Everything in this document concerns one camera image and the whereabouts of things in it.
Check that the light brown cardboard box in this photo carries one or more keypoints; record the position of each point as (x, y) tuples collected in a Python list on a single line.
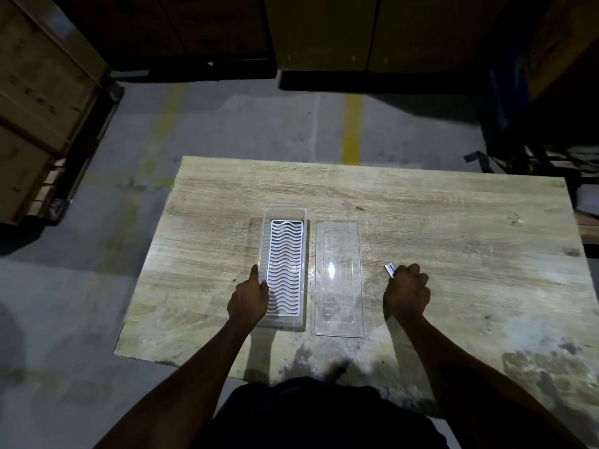
[(42, 74), (21, 177)]

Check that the person's right hand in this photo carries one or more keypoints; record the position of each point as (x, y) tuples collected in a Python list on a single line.
[(407, 294)]

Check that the blue rack post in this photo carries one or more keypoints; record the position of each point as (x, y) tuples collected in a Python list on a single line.
[(507, 98)]

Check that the dark tape scrap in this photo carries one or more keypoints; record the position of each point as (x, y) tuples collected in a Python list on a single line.
[(478, 161)]

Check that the person's left hand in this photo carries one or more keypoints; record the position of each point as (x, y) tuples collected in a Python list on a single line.
[(248, 301)]

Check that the pile of cardboard scraps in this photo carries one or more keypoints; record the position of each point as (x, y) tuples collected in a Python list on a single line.
[(571, 158)]

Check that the silver utility knife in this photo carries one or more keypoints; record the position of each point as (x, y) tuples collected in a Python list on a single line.
[(389, 270)]

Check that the white wavy plastic insert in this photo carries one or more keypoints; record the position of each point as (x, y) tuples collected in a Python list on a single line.
[(285, 266)]

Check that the person's right forearm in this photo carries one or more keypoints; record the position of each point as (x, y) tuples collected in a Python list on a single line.
[(477, 383)]

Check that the white sheet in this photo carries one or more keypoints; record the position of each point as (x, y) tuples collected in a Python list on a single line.
[(589, 198)]

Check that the black pallet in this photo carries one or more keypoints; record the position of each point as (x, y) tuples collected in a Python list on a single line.
[(374, 83), (196, 69)]

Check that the clear plastic lid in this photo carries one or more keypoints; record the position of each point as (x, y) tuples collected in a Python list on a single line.
[(339, 280)]

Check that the brown wooden plank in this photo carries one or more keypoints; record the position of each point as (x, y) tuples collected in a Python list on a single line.
[(590, 226)]

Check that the person's dark clothing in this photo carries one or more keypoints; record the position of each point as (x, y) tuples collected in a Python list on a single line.
[(318, 416)]

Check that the person's left forearm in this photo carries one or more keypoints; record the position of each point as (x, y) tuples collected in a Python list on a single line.
[(187, 388)]

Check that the yellow printed cardboard box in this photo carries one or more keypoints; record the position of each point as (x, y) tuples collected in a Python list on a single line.
[(561, 42)]

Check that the clear plastic box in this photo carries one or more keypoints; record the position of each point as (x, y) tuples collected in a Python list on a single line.
[(285, 214)]

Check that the dark wooden pallet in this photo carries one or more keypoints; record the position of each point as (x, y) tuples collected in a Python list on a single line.
[(79, 154)]

